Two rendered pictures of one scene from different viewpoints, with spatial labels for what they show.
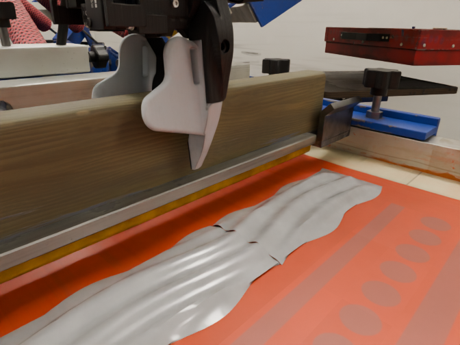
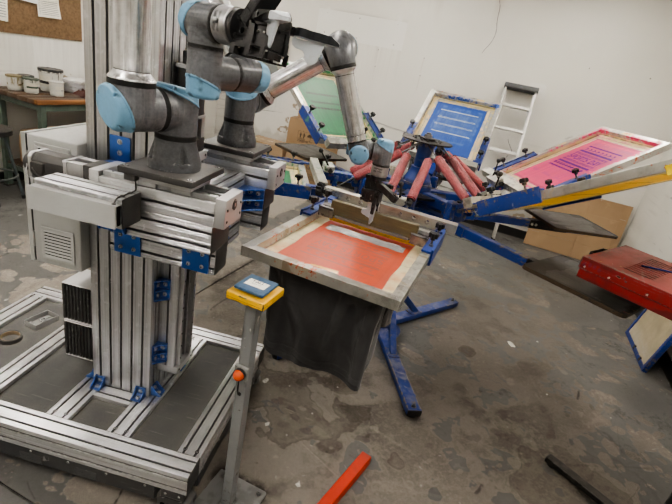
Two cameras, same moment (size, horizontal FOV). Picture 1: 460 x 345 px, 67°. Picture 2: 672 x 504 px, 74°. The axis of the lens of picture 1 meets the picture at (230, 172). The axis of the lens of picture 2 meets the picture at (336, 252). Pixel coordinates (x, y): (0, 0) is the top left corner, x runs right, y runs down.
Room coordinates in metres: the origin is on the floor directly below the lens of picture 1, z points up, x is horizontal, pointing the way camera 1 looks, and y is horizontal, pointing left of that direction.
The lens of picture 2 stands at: (-0.67, -1.63, 1.63)
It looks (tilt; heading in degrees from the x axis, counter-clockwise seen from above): 23 degrees down; 65
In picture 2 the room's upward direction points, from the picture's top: 12 degrees clockwise
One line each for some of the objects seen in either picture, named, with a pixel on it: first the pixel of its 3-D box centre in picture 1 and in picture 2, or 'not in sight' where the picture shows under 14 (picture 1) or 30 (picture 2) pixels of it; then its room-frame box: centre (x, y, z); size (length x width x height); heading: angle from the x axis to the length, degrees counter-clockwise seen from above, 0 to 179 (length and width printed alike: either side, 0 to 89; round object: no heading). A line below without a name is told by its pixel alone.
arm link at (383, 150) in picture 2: not in sight; (382, 152); (0.25, 0.06, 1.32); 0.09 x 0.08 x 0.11; 154
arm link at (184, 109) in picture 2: not in sight; (174, 108); (-0.59, -0.24, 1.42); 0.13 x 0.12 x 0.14; 33
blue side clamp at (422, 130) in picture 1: (316, 124); (432, 246); (0.49, -0.12, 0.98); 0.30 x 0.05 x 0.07; 47
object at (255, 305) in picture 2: not in sight; (240, 407); (-0.35, -0.44, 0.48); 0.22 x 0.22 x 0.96; 47
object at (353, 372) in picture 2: not in sight; (316, 323); (-0.07, -0.32, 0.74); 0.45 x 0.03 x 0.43; 137
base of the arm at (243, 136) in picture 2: not in sight; (237, 130); (-0.33, 0.19, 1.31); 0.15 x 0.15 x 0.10
